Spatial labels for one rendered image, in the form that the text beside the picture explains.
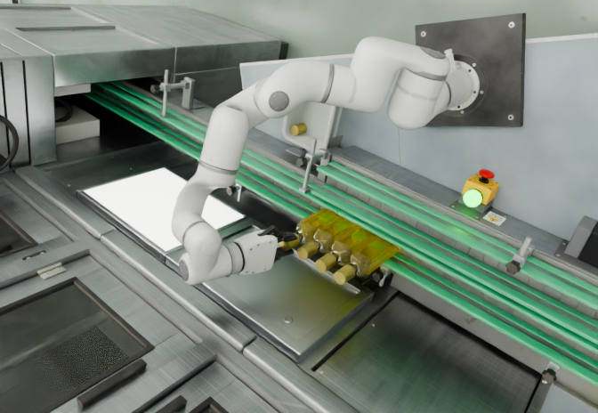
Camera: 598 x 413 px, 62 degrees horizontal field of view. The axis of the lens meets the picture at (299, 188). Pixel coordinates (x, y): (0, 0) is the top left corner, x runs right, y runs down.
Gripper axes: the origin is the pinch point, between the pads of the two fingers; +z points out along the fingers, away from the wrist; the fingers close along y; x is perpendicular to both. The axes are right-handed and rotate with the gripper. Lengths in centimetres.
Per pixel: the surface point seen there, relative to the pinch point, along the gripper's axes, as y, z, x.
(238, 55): 16, 48, 111
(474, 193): 21.4, 37.9, -23.4
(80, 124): -9, -21, 105
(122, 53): 21, -9, 96
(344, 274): 1.7, 4.4, -17.7
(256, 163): 4.2, 12.5, 35.5
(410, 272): -2.7, 27.1, -20.5
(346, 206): 6.6, 20.4, 1.5
